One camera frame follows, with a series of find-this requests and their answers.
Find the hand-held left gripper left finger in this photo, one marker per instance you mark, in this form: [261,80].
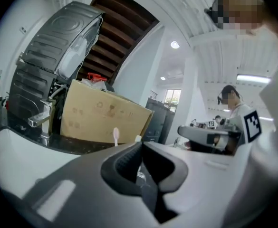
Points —
[81,186]

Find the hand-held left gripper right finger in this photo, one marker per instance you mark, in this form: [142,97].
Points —
[212,186]

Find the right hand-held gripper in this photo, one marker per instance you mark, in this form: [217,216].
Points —
[251,126]

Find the white toothbrush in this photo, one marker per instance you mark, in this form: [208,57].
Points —
[138,138]

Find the clear glass cup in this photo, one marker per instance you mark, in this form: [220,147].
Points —
[142,178]

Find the pink toothbrush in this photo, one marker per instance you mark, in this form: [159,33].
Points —
[116,134]

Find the bright window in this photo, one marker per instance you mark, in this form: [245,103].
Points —
[173,98]

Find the dark grey cabinet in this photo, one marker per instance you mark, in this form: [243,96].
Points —
[157,117]

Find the black marble vanity counter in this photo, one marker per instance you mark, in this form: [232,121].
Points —
[65,145]

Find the white sink basin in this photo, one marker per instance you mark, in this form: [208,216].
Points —
[12,155]

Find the large cardboard box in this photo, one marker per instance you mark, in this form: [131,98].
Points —
[100,113]

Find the chrome faucet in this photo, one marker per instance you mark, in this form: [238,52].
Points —
[46,117]

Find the long tube ceiling light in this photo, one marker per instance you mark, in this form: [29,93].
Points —
[252,78]

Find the clear plastic bag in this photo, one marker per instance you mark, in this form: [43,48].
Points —
[97,84]

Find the dark wooden staircase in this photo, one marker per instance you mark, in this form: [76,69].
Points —
[122,27]

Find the person's head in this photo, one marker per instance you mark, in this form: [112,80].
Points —
[243,8]

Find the black head-worn camera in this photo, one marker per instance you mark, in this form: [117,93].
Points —
[212,13]

